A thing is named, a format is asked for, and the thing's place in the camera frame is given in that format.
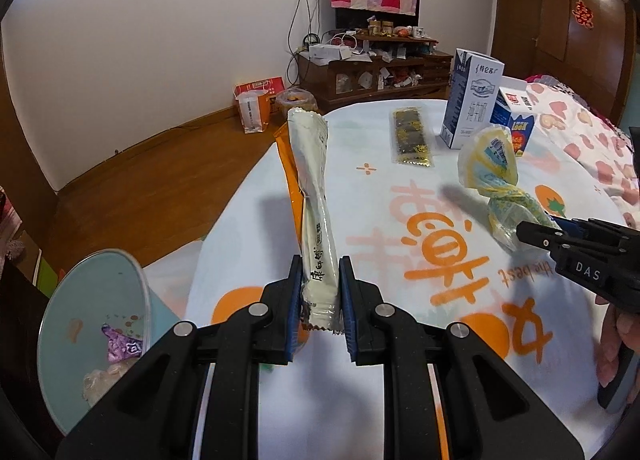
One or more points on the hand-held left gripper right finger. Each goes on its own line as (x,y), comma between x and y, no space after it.
(350,315)

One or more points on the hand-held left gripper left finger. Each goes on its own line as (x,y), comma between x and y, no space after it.
(294,310)

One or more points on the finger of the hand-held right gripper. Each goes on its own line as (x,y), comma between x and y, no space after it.
(537,234)

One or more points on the white yellow plastic wrapper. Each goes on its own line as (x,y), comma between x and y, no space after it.
(492,159)

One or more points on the orange white snack wrapper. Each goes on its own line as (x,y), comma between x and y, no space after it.
(315,190)

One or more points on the purple foil wrapper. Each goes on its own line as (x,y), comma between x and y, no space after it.
(122,342)

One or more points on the light blue plastic bin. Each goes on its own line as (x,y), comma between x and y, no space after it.
(85,300)

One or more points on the person's right hand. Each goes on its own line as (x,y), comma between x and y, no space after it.
(612,340)

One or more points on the white orange printed tablecloth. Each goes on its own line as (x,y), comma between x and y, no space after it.
(450,250)

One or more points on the pink heart print blanket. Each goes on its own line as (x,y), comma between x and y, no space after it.
(585,139)

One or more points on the blue white milk carton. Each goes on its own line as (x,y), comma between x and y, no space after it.
(515,114)

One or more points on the tall white milk carton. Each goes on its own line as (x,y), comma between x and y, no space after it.
(467,99)

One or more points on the dark flat snack packet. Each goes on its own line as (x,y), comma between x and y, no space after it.
(411,137)

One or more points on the white paper bag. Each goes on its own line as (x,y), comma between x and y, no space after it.
(252,112)

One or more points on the plastic bag of oranges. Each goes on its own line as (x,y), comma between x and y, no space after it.
(297,102)

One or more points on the orange gift box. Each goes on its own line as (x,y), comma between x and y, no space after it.
(275,89)

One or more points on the wooden television cabinet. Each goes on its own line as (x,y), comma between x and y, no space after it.
(325,84)

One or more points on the white printed mug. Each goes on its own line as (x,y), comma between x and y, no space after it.
(418,32)

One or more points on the white box on cabinet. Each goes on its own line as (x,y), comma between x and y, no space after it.
(325,52)

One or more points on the black television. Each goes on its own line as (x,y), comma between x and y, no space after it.
(350,22)

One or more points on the dark crumpled cloth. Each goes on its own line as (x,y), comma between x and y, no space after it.
(7,220)

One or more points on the red paper wall decoration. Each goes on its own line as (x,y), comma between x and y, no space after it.
(583,14)

